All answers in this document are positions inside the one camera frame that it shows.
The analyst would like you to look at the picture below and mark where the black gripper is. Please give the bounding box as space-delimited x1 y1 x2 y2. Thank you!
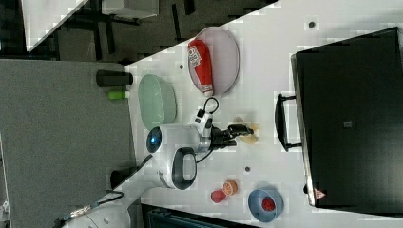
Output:
210 124 254 150

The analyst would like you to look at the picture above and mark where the peeled banana toy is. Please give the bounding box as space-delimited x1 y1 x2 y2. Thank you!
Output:
233 117 259 144

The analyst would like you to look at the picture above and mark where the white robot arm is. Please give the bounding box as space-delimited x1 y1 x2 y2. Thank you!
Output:
52 123 254 228

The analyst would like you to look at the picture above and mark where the orange slice toy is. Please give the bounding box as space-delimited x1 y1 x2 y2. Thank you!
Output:
222 180 238 196

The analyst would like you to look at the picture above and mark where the red strawberry on table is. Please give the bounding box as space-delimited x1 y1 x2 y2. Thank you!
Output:
210 189 226 203

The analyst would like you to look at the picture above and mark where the blue bowl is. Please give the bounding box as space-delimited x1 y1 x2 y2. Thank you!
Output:
248 187 284 222

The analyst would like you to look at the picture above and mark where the red strawberry in bowl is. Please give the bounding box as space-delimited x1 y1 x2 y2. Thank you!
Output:
261 197 276 212

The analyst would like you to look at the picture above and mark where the green perforated colander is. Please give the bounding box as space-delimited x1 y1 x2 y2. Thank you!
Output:
138 74 177 130

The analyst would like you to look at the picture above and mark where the grey oval plate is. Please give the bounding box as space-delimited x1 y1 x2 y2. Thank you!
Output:
187 27 240 96

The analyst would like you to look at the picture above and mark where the red ketchup bottle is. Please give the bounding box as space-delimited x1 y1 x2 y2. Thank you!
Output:
188 39 214 97

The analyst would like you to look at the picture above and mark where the black toaster oven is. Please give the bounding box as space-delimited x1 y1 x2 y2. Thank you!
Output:
290 27 403 218

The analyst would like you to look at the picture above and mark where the green marker cap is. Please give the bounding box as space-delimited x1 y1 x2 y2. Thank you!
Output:
107 90 130 100

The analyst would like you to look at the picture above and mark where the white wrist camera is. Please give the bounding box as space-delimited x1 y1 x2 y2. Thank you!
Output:
189 97 220 138

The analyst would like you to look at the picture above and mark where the black cylinder post far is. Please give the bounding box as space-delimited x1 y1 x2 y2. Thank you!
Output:
96 70 133 87

